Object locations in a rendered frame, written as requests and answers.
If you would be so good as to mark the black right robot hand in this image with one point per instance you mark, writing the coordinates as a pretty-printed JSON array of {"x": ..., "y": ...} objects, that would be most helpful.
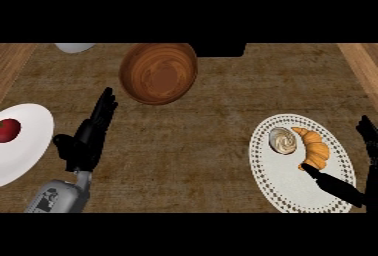
[{"x": 340, "y": 186}]

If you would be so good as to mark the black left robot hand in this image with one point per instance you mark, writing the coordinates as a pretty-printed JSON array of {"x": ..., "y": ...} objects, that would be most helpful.
[{"x": 89, "y": 136}]

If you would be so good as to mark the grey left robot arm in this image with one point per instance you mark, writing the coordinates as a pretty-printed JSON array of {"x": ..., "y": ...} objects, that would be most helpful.
[{"x": 61, "y": 196}]

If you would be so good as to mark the white round placemat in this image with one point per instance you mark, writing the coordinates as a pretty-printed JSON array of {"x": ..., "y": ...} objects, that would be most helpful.
[{"x": 300, "y": 163}]

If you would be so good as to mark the golden croissant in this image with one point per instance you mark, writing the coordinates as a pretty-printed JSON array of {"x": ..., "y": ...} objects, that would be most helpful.
[{"x": 315, "y": 148}]

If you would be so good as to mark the brown wooden bowl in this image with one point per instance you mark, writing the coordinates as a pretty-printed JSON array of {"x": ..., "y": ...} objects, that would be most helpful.
[{"x": 158, "y": 73}]

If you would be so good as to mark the white plate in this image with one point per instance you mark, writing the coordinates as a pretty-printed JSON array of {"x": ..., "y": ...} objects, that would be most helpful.
[{"x": 22, "y": 143}]

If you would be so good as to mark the red apple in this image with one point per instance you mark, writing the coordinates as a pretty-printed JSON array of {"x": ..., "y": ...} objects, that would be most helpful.
[{"x": 8, "y": 130}]

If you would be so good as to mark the cream swirl cupcake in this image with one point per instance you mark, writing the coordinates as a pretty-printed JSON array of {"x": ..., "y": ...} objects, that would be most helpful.
[{"x": 282, "y": 140}]

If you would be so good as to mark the pale grey round object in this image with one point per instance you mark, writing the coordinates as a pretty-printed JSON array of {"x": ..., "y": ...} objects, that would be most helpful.
[{"x": 74, "y": 47}]

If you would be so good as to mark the black appliance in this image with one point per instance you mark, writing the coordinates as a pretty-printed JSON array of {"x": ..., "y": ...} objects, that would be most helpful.
[{"x": 219, "y": 49}]

